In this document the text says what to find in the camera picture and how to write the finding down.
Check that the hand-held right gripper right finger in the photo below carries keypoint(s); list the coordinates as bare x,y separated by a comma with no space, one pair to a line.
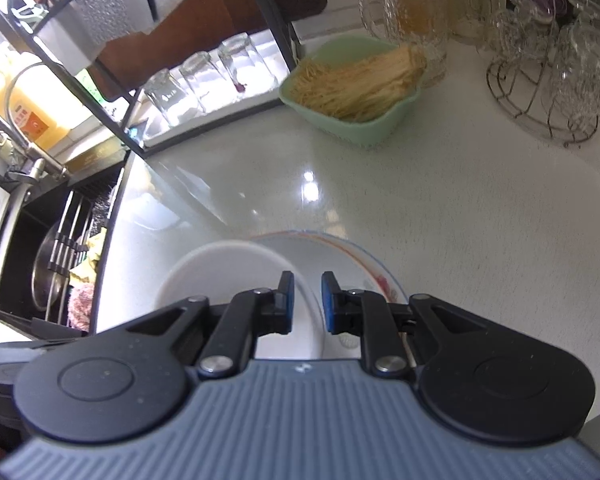
327,305

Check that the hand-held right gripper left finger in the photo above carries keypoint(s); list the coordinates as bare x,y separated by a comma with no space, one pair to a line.
288,305

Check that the white plate with leaf print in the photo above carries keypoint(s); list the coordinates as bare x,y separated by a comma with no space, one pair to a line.
340,260

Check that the white ceramic bowl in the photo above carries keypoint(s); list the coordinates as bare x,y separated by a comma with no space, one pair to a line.
230,280

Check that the white plate with rose print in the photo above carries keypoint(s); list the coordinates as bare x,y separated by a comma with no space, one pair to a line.
387,280

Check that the pink cloth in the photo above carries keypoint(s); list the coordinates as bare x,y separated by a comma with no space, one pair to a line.
80,305

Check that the black sink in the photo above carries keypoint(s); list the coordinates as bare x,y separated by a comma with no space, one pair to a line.
25,260

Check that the yellow cloth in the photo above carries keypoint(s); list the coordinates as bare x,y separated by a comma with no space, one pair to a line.
92,255

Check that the sink drain rack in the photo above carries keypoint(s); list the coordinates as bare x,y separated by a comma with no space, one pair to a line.
70,240

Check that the green mesh basket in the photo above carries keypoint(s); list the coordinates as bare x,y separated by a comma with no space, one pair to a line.
370,132

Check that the white drain tray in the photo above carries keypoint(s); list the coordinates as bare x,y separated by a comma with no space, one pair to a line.
215,105

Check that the brushed steel faucet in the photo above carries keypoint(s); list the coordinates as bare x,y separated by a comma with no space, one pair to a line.
35,167

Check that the dried noodle bundle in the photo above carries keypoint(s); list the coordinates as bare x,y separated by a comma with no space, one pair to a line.
360,85

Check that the clear drinking glass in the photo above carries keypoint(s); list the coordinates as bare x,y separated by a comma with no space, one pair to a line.
200,80
167,95

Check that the clear glass with red mark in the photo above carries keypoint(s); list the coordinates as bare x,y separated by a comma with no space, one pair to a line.
240,62

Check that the yellow detergent bottle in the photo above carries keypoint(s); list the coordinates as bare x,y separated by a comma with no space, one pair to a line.
30,105

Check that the black dish rack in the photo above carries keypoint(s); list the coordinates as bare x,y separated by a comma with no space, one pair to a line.
277,15

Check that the textured glass mug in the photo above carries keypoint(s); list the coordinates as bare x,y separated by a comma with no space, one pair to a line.
470,5
415,15

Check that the set of glass cups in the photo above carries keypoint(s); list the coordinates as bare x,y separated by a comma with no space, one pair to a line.
575,75

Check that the textured silver sheet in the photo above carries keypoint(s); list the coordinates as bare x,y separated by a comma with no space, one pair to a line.
110,5

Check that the white utensil holder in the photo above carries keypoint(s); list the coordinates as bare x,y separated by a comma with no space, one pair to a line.
65,30

